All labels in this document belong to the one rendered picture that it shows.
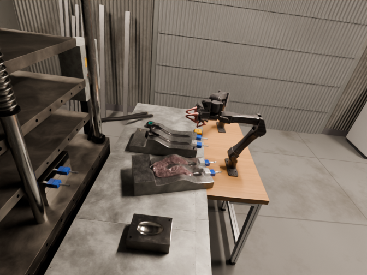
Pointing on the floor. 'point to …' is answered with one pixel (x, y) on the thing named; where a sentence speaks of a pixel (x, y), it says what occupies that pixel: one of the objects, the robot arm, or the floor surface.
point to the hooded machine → (359, 133)
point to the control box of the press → (75, 53)
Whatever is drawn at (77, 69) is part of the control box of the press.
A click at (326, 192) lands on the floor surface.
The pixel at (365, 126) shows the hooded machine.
